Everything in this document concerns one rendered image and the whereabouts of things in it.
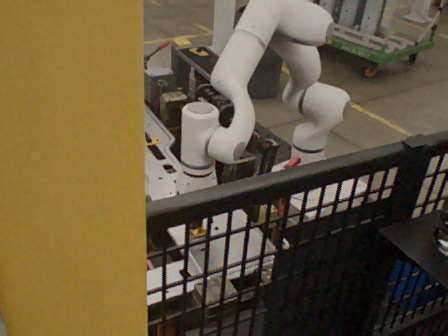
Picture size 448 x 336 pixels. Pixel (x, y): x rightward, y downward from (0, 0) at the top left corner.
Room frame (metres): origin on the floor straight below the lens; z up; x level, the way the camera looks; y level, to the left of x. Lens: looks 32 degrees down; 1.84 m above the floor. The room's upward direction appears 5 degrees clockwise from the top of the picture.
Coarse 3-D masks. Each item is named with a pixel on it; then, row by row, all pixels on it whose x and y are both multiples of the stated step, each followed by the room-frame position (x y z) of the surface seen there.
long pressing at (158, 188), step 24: (168, 144) 1.46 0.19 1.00; (168, 192) 1.19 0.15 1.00; (216, 216) 1.09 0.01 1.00; (240, 216) 1.10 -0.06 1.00; (192, 240) 0.98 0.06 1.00; (216, 240) 0.99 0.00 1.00; (240, 240) 1.00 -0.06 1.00; (192, 264) 0.90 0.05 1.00; (216, 264) 0.90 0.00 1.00; (264, 264) 0.92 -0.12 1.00
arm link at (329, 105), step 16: (304, 96) 1.55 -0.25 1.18; (320, 96) 1.53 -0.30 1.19; (336, 96) 1.52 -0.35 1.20; (304, 112) 1.55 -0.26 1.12; (320, 112) 1.51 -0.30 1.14; (336, 112) 1.49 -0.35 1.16; (304, 128) 1.57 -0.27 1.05; (320, 128) 1.51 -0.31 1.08; (304, 144) 1.54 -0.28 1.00; (320, 144) 1.54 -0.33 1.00
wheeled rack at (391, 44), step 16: (336, 32) 5.32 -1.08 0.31; (352, 32) 5.44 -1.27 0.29; (384, 32) 5.46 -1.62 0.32; (400, 32) 5.63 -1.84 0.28; (432, 32) 5.41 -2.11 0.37; (352, 48) 5.00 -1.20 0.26; (368, 48) 4.97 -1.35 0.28; (384, 48) 4.77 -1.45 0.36; (400, 48) 5.01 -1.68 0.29; (416, 48) 5.17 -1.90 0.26; (368, 64) 4.87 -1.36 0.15
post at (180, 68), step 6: (174, 54) 2.04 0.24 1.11; (174, 60) 2.04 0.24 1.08; (180, 60) 2.02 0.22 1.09; (174, 66) 2.03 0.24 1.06; (180, 66) 2.02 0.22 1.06; (186, 66) 2.03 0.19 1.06; (174, 72) 2.04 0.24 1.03; (180, 72) 2.02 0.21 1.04; (186, 72) 2.03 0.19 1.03; (174, 78) 2.05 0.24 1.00; (180, 78) 2.03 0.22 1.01; (186, 78) 2.04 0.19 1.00; (174, 84) 2.05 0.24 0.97; (180, 84) 2.03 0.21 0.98; (186, 84) 2.04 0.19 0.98; (174, 90) 2.05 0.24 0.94; (180, 90) 2.03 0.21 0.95; (186, 90) 2.04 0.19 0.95; (186, 96) 2.04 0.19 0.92
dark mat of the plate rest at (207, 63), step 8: (184, 48) 1.97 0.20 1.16; (192, 48) 1.98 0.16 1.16; (200, 48) 1.99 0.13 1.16; (192, 56) 1.89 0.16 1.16; (200, 56) 1.90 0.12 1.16; (208, 56) 1.90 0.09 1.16; (216, 56) 1.91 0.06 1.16; (200, 64) 1.81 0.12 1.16; (208, 64) 1.82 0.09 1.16; (208, 72) 1.74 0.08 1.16
